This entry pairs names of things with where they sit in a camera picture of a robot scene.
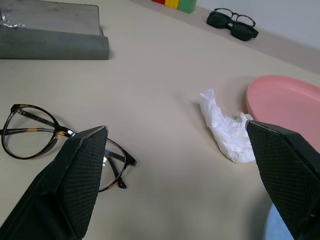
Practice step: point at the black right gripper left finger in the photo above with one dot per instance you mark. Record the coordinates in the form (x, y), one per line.
(75, 185)

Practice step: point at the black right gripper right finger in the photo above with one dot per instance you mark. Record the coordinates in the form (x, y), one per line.
(282, 175)

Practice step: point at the light blue plate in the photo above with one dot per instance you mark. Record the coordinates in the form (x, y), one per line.
(276, 223)

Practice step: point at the tortoiseshell round eyeglasses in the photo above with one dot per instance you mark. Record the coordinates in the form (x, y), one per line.
(32, 135)

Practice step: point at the crumpled white tissue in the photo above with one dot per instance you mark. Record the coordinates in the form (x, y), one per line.
(225, 132)

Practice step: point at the pink plate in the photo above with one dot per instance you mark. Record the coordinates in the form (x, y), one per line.
(282, 97)

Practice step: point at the grey tray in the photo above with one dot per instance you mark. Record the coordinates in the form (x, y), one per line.
(50, 32)

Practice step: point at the black sunglasses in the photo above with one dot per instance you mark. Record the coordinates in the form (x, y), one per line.
(232, 23)

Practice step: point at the green block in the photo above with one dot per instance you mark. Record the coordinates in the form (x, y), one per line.
(187, 5)

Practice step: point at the red block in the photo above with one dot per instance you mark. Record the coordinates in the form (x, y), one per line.
(158, 1)

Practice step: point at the yellow block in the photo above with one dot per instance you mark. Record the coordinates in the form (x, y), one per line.
(172, 3)

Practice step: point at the tortoiseshell glasses with thin frame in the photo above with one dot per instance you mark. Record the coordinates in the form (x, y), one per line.
(243, 18)

